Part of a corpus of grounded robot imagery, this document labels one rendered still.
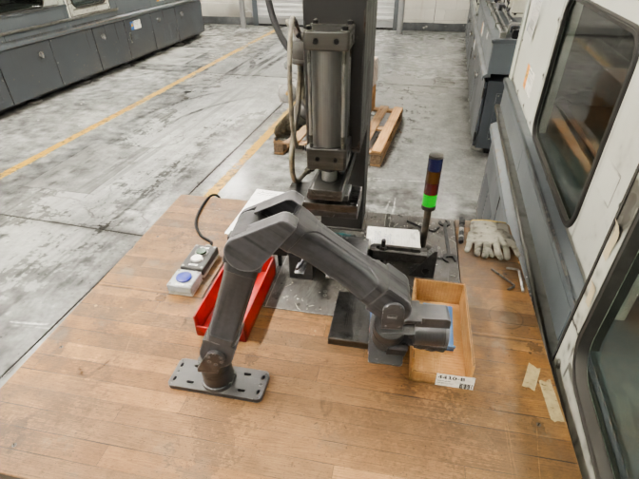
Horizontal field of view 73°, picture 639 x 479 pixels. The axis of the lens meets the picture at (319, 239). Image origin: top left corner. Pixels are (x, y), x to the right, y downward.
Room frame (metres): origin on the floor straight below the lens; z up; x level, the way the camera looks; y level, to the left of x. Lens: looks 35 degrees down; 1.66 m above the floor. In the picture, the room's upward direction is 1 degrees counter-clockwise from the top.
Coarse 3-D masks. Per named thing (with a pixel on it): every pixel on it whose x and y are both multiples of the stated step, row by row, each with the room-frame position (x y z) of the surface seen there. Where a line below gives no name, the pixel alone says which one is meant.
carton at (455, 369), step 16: (416, 288) 0.81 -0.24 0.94; (432, 288) 0.80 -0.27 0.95; (448, 288) 0.79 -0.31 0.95; (464, 288) 0.77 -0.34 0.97; (448, 304) 0.79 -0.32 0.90; (464, 304) 0.73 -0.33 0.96; (464, 320) 0.69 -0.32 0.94; (464, 336) 0.66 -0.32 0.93; (416, 352) 0.64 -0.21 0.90; (432, 352) 0.64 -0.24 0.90; (448, 352) 0.64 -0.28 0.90; (464, 352) 0.63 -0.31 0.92; (416, 368) 0.60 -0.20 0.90; (432, 368) 0.60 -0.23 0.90; (448, 368) 0.59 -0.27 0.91; (464, 368) 0.59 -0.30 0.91; (448, 384) 0.55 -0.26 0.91; (464, 384) 0.55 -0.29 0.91
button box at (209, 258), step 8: (200, 208) 1.26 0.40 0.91; (200, 232) 1.12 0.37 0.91; (208, 240) 1.07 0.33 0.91; (208, 248) 1.00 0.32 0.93; (216, 248) 1.00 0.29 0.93; (208, 256) 0.97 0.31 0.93; (216, 256) 0.99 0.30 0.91; (184, 264) 0.93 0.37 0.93; (192, 264) 0.93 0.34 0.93; (200, 264) 0.93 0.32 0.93; (208, 264) 0.94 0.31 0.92
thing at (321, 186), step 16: (352, 160) 1.03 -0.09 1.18; (320, 176) 0.95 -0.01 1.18; (336, 176) 0.92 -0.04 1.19; (304, 192) 0.94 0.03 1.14; (320, 192) 0.88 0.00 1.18; (336, 192) 0.87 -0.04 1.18; (352, 192) 0.94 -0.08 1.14; (320, 208) 0.89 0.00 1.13; (336, 208) 0.88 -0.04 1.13; (352, 208) 0.87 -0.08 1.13
